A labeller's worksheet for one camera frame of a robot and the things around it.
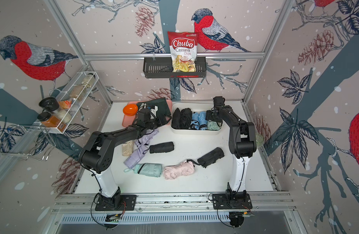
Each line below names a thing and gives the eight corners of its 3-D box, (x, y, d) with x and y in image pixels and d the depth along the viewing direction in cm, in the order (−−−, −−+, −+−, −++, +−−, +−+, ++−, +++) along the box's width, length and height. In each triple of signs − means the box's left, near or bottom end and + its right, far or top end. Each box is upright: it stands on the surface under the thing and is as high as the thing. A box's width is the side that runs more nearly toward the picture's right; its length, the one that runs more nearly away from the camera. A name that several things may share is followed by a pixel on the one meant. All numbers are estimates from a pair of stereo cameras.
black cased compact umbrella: (150, 154, 92) (149, 152, 90) (150, 146, 96) (149, 144, 94) (174, 151, 94) (174, 149, 91) (173, 143, 97) (173, 141, 95)
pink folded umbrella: (165, 182, 81) (164, 180, 78) (163, 170, 86) (162, 167, 82) (195, 174, 84) (195, 171, 80) (192, 162, 88) (192, 159, 85)
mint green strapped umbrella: (124, 177, 83) (122, 175, 81) (127, 164, 88) (125, 163, 86) (161, 177, 83) (160, 175, 81) (162, 164, 88) (162, 163, 86)
